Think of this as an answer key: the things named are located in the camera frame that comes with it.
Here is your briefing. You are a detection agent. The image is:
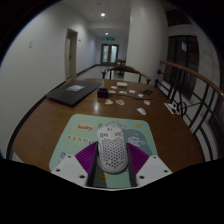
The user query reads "black railing with wooden handrail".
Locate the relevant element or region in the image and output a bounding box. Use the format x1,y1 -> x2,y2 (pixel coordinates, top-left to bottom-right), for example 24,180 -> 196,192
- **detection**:
154,59 -> 224,161

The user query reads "black closed laptop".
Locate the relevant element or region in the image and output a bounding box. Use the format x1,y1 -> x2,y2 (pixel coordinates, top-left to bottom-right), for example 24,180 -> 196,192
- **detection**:
44,79 -> 104,108

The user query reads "glass double door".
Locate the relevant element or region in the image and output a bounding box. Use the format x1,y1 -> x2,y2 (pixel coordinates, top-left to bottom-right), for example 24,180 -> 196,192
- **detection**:
100,43 -> 120,66

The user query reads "white perforated computer mouse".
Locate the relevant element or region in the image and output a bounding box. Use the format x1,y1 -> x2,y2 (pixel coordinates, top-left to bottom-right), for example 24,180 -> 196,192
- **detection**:
96,125 -> 129,175

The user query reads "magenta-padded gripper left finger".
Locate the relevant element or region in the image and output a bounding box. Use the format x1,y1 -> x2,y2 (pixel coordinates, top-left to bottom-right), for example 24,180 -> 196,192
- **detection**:
50,141 -> 100,188

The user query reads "wooden armchair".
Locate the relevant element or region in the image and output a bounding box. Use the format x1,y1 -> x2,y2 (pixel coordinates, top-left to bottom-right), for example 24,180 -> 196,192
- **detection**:
101,65 -> 152,84

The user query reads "dark framed window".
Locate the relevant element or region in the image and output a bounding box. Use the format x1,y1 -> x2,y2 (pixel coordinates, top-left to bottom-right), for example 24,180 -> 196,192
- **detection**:
166,34 -> 200,101

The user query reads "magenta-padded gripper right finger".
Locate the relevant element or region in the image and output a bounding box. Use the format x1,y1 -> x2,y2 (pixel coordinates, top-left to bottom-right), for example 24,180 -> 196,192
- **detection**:
125,142 -> 174,188

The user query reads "small black box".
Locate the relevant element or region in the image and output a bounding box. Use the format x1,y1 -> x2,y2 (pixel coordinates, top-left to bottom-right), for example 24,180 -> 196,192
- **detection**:
97,87 -> 109,99

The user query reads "white side door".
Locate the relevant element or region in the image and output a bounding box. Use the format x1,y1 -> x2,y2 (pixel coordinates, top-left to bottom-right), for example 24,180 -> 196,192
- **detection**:
64,28 -> 79,80

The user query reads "light green printed mouse pad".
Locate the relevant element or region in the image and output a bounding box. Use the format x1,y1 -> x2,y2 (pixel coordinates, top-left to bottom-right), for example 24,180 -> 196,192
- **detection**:
48,113 -> 159,189

